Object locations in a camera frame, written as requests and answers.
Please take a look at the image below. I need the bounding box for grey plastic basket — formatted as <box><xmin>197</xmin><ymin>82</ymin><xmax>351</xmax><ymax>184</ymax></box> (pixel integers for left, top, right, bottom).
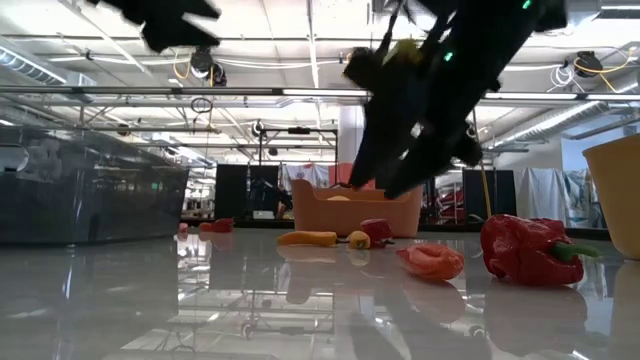
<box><xmin>0</xmin><ymin>124</ymin><xmax>190</xmax><ymax>246</ymax></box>

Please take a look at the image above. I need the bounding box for white hanging cloth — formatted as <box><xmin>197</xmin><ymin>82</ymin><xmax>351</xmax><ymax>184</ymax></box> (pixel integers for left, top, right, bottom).
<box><xmin>281</xmin><ymin>162</ymin><xmax>331</xmax><ymax>194</ymax></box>
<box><xmin>514</xmin><ymin>167</ymin><xmax>609</xmax><ymax>229</ymax></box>

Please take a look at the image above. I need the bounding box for black background rig frame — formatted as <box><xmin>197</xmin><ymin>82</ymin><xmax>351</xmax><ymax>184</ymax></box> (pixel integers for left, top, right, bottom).
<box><xmin>257</xmin><ymin>127</ymin><xmax>340</xmax><ymax>221</ymax></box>

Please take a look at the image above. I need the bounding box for black partition panel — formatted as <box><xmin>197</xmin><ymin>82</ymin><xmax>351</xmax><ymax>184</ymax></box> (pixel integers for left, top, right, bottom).
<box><xmin>462</xmin><ymin>168</ymin><xmax>518</xmax><ymax>220</ymax></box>
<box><xmin>214</xmin><ymin>164</ymin><xmax>280</xmax><ymax>221</ymax></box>

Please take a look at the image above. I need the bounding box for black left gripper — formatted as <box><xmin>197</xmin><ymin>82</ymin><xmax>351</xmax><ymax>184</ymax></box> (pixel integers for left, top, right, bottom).
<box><xmin>84</xmin><ymin>0</ymin><xmax>222</xmax><ymax>54</ymax></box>

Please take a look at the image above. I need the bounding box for black ceiling cable reel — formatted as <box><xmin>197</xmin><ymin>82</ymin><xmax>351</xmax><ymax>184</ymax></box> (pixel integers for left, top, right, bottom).
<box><xmin>189</xmin><ymin>45</ymin><xmax>229</xmax><ymax>87</ymax></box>
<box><xmin>573</xmin><ymin>49</ymin><xmax>605</xmax><ymax>79</ymax></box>

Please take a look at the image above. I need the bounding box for yellow cable tag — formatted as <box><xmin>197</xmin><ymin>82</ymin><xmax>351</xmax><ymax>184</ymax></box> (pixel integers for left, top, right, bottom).
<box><xmin>387</xmin><ymin>38</ymin><xmax>424</xmax><ymax>66</ymax></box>

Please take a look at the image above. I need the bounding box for yellow power cable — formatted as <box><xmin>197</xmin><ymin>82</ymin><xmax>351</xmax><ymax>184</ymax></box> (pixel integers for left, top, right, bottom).
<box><xmin>472</xmin><ymin>109</ymin><xmax>494</xmax><ymax>220</ymax></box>

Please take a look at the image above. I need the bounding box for salmon-orange plastic basket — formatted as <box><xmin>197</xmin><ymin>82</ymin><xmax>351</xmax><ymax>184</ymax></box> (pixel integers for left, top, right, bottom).
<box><xmin>291</xmin><ymin>178</ymin><xmax>425</xmax><ymax>239</ymax></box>

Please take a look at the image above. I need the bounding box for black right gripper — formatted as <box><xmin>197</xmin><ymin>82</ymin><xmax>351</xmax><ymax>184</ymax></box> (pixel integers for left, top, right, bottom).
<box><xmin>343</xmin><ymin>43</ymin><xmax>501</xmax><ymax>201</ymax></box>

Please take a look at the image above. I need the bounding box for yellow plastic basket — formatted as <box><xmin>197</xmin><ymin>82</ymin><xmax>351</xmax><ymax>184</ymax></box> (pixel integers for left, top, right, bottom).
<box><xmin>582</xmin><ymin>133</ymin><xmax>640</xmax><ymax>262</ymax></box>

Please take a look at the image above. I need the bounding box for white pillar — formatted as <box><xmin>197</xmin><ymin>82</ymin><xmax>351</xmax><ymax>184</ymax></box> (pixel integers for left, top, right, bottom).
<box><xmin>338</xmin><ymin>104</ymin><xmax>366</xmax><ymax>165</ymax></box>

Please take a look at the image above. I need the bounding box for silver ventilation duct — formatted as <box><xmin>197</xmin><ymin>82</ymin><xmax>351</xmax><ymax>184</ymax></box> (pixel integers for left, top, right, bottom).
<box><xmin>0</xmin><ymin>47</ymin><xmax>96</xmax><ymax>90</ymax></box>
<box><xmin>482</xmin><ymin>74</ymin><xmax>640</xmax><ymax>151</ymax></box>

